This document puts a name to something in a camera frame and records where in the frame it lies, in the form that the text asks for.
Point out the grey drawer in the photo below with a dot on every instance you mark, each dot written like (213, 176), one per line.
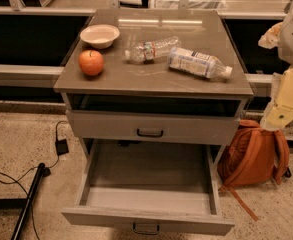
(153, 127)
(149, 187)

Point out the clear crushed water bottle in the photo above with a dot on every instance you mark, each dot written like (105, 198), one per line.
(150, 50)

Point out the black metal stand leg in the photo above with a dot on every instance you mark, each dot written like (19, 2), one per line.
(24, 205)

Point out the grey drawer cabinet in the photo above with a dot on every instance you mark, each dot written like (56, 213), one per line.
(152, 87)

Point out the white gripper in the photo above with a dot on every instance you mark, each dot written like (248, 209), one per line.
(280, 35)

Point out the white bowl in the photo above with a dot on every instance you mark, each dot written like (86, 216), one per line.
(100, 36)

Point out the orange backpack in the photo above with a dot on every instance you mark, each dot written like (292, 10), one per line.
(254, 156)

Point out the white labelled plastic bottle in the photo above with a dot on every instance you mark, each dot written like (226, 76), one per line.
(198, 64)

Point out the black power adapter with cable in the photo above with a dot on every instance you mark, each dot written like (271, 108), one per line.
(61, 147)

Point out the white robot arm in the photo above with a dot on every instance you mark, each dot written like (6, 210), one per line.
(279, 111)

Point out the red apple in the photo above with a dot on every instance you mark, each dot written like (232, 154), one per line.
(91, 62)

